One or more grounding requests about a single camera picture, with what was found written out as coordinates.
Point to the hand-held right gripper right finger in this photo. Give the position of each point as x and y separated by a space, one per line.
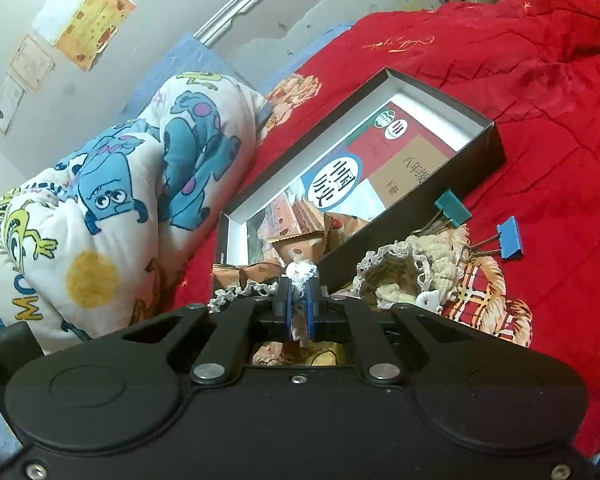
308 312

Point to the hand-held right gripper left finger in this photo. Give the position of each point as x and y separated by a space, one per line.
283 307

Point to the blue crochet scrunchie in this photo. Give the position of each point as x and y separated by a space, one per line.
300 270

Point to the black cardboard box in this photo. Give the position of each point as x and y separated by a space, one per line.
480 152

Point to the cream lace trim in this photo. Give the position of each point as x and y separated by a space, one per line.
235 292

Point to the beige crochet scrunchie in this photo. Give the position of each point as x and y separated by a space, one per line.
405 265

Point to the red cover textbook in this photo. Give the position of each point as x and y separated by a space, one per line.
405 170

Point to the green binder clip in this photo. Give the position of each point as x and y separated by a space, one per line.
454 206

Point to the cartoon monster quilt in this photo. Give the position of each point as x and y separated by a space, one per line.
105 200

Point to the blue binder clip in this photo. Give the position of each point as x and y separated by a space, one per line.
510 239

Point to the blue quilted pillow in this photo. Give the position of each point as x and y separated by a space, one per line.
175 75

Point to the red blanket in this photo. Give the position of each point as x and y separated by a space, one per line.
540 110

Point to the yellow wall certificate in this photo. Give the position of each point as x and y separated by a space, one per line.
97 25

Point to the white wall paper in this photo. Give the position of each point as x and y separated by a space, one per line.
55 15

